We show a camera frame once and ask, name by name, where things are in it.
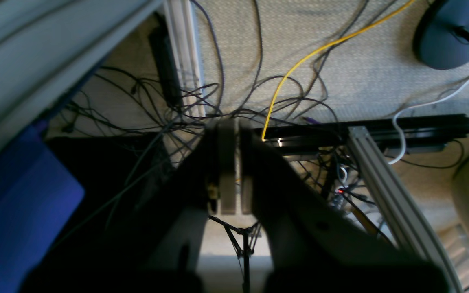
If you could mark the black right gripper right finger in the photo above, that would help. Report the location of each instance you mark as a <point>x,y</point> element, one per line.
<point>314,249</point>

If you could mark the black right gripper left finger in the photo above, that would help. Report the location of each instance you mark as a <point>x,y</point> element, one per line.
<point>155,250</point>

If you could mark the blue cloth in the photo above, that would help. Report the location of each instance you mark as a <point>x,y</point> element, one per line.
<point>38,195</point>

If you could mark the black power strip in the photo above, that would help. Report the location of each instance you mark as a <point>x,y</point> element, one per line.
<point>161,49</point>

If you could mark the blue round lamp base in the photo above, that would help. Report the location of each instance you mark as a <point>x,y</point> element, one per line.
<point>441,39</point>

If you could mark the silver aluminium frame post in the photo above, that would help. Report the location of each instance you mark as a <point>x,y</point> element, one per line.
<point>406,222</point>

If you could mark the black aluminium frame rail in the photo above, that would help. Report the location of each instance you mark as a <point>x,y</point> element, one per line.
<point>424,134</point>

